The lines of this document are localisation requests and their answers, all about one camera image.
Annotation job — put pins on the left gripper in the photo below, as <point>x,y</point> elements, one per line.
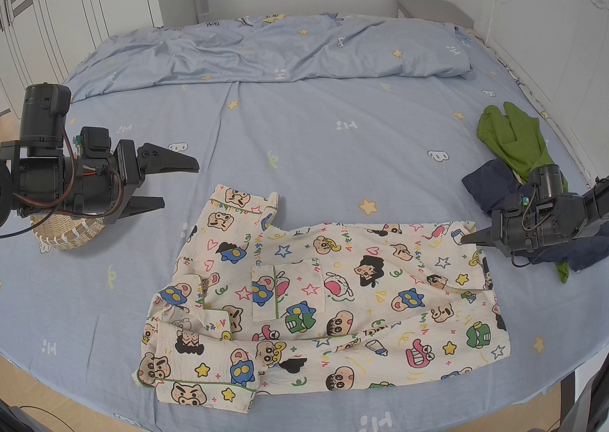
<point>90,192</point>

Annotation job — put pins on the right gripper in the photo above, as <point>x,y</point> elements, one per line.
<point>528,230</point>

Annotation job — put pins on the cream printed pyjama top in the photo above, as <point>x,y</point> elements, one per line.
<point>333,316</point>

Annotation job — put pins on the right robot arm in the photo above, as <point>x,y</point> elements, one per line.
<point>585,216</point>

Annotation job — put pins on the dark blue garment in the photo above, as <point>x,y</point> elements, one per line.
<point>490,187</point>

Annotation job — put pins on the round woven basket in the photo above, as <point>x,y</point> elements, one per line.
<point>71,232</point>

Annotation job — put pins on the bed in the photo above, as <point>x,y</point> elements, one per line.
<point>333,135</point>

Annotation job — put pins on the green shorts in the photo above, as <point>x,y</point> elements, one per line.
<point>514,139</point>

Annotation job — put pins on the pale blue quilt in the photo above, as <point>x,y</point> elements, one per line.
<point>266,54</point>

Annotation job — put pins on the white wardrobe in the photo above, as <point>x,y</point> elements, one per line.
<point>47,16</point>

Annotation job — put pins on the grey bedside table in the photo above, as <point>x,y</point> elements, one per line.
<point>428,6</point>

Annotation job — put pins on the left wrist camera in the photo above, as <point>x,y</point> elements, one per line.
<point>95,144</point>

